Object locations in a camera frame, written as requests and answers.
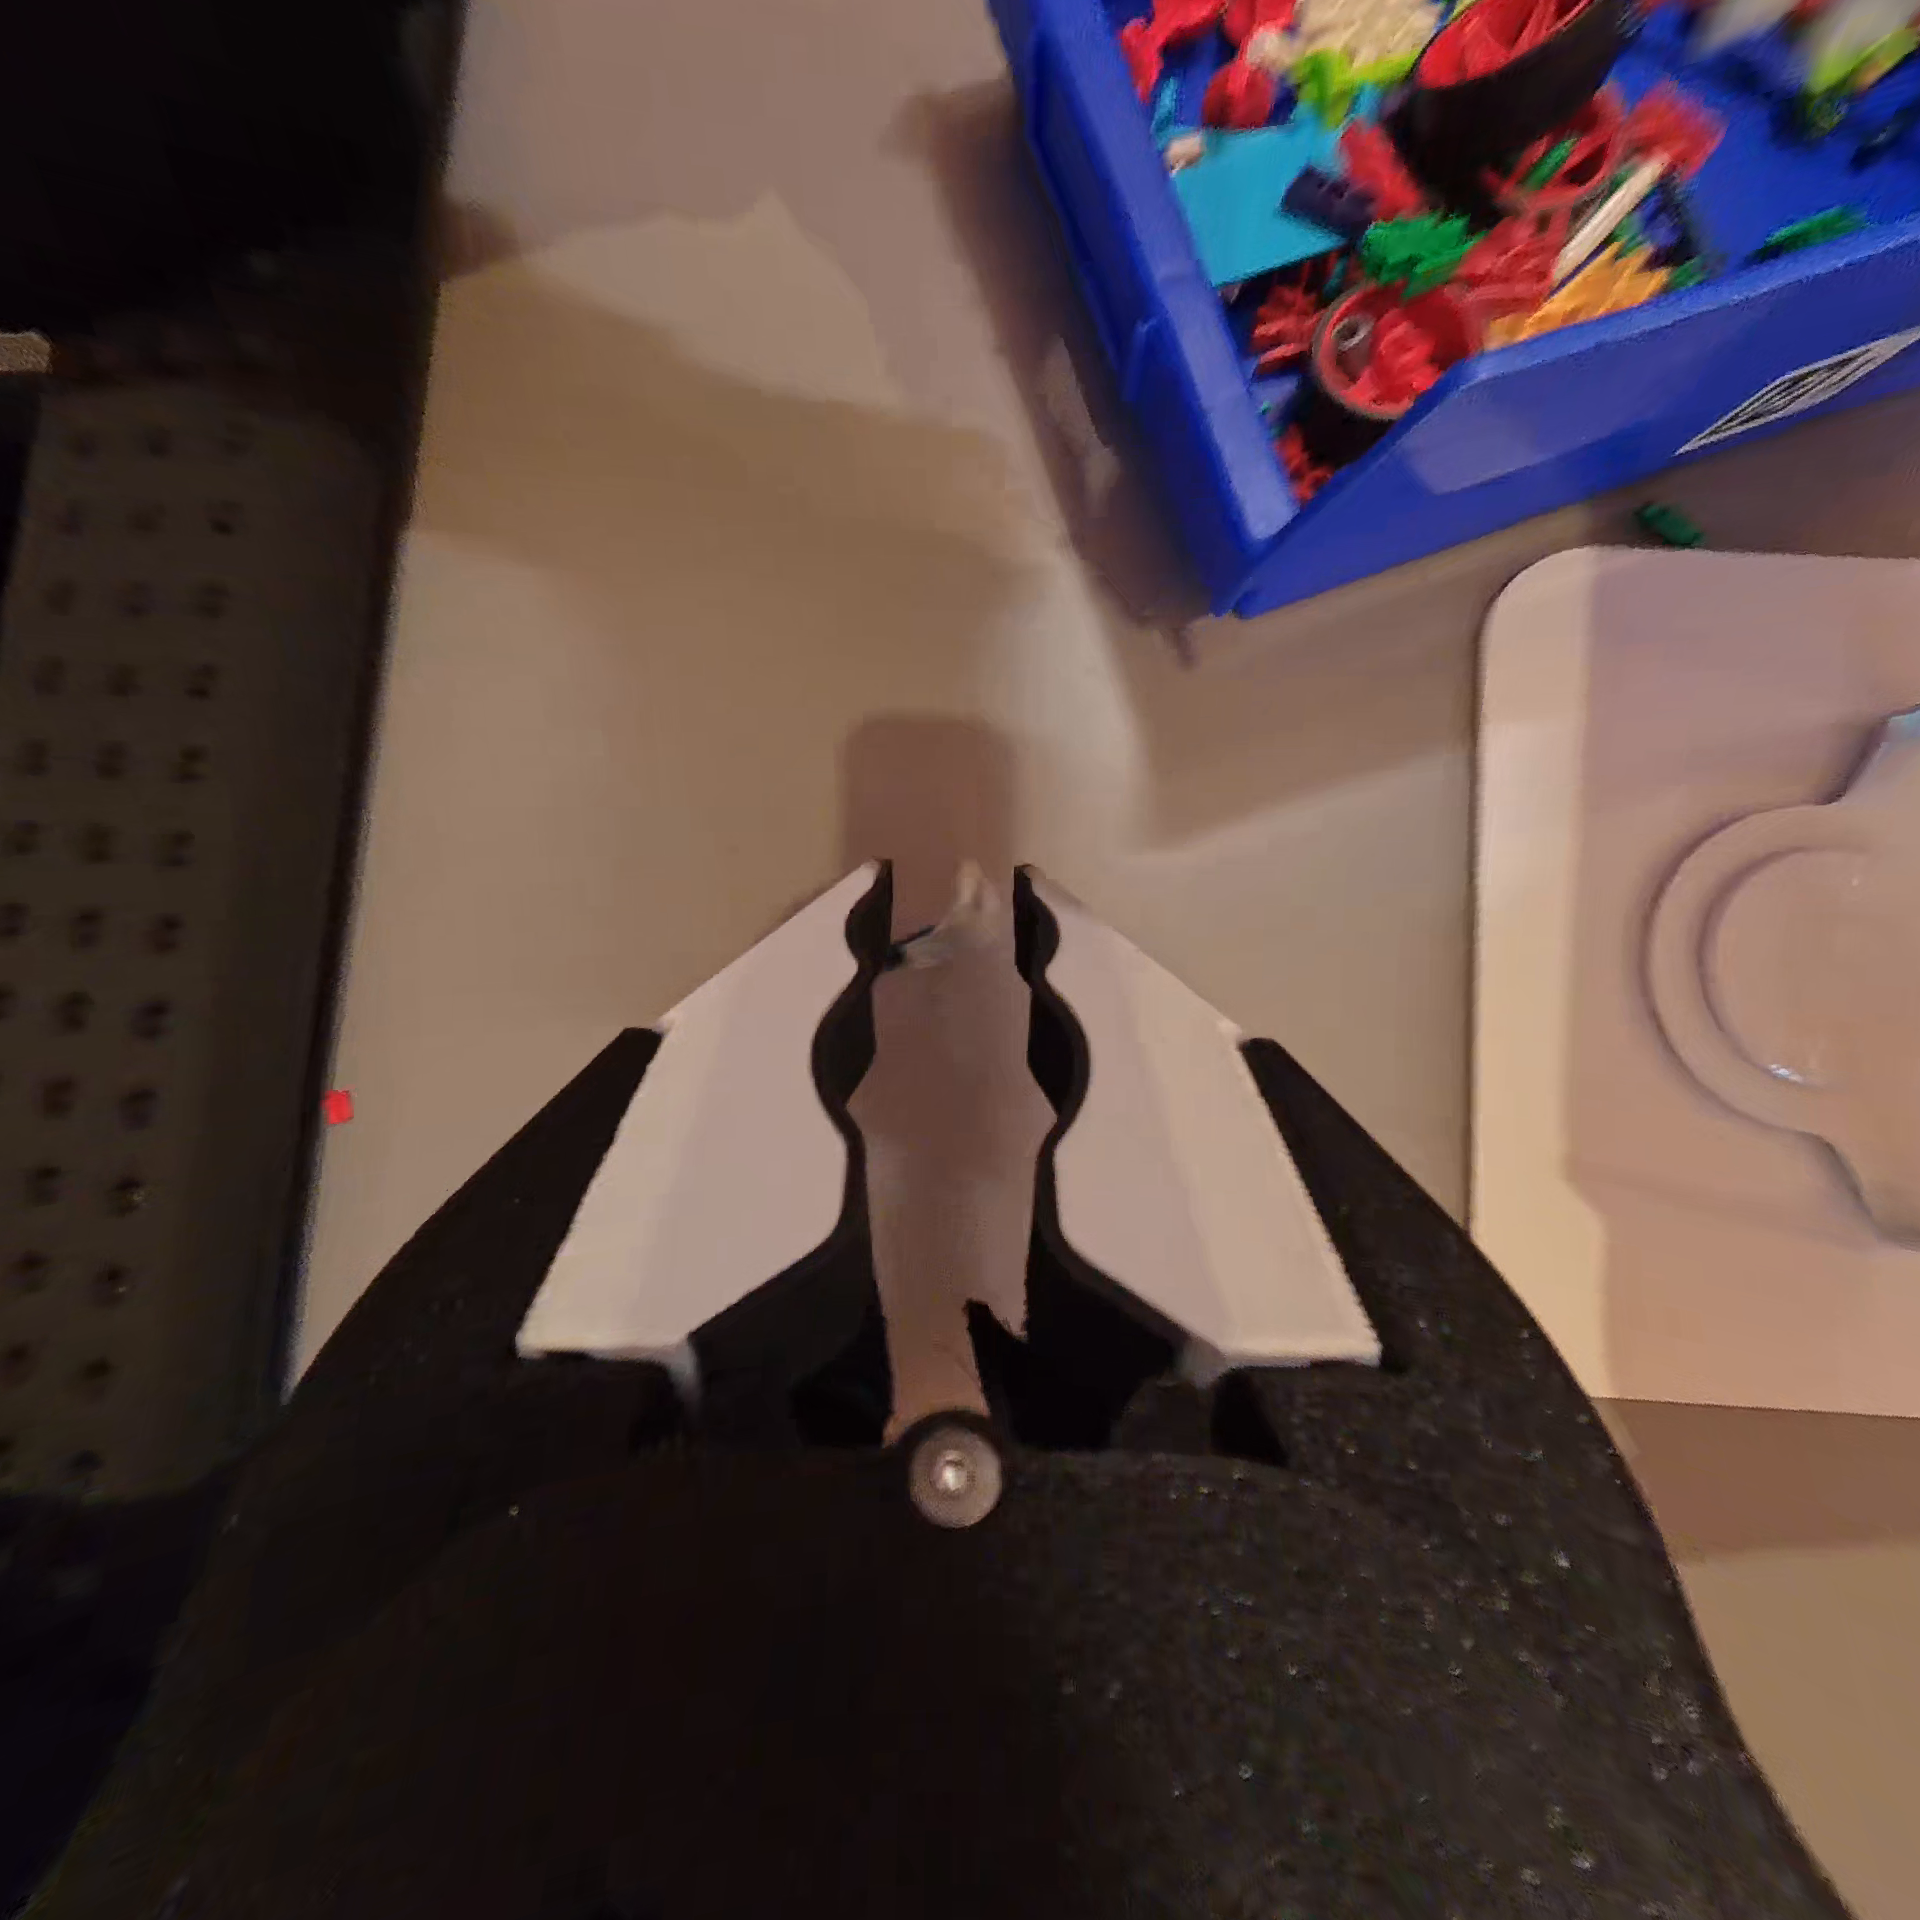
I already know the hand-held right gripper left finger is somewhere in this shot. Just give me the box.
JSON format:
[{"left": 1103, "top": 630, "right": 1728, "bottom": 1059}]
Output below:
[{"left": 514, "top": 858, "right": 897, "bottom": 1395}]

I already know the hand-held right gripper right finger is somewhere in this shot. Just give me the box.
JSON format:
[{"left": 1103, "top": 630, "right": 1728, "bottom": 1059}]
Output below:
[{"left": 1012, "top": 861, "right": 1386, "bottom": 1384}]

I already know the blue parts bin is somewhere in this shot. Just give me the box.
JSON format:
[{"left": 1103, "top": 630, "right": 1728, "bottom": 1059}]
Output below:
[{"left": 988, "top": 0, "right": 1920, "bottom": 619}]

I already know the white document stand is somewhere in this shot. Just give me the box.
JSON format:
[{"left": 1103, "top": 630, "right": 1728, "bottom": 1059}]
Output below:
[{"left": 1469, "top": 545, "right": 1920, "bottom": 1419}]

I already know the black perforated board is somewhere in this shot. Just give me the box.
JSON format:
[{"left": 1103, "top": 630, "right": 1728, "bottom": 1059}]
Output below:
[{"left": 0, "top": 335, "right": 413, "bottom": 1501}]

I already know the red wheel with black tyre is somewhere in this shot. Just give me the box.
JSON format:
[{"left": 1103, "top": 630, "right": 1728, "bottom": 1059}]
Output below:
[
  {"left": 1312, "top": 281, "right": 1483, "bottom": 424},
  {"left": 1388, "top": 0, "right": 1642, "bottom": 185}
]

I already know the light blue panel piece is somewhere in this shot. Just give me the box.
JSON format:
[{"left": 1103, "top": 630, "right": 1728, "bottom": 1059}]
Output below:
[{"left": 1168, "top": 118, "right": 1355, "bottom": 290}]

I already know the pile of colourful construction pieces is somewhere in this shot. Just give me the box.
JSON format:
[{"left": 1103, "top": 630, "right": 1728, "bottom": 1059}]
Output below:
[{"left": 1117, "top": 0, "right": 1920, "bottom": 504}]

